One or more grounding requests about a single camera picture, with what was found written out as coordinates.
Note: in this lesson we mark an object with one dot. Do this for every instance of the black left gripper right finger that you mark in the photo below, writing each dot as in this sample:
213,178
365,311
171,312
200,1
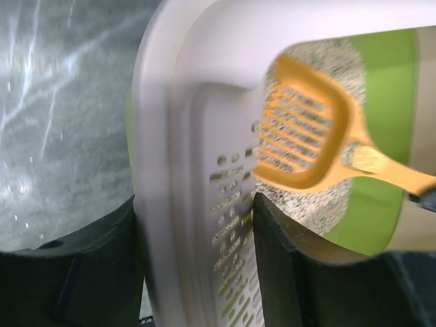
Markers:
306,280

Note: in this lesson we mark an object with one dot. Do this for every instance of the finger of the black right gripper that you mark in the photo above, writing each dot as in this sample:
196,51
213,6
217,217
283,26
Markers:
427,200

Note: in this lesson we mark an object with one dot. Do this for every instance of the yellow litter scoop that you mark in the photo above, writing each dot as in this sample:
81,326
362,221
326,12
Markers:
313,135

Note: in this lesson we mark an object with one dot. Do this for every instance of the beige cat litter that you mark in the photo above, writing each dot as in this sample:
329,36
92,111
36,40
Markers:
320,212

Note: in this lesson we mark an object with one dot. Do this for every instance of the beige litter box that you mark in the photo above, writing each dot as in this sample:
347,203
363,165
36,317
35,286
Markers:
196,101

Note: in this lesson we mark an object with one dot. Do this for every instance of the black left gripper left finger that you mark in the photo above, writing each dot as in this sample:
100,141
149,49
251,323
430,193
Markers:
91,277

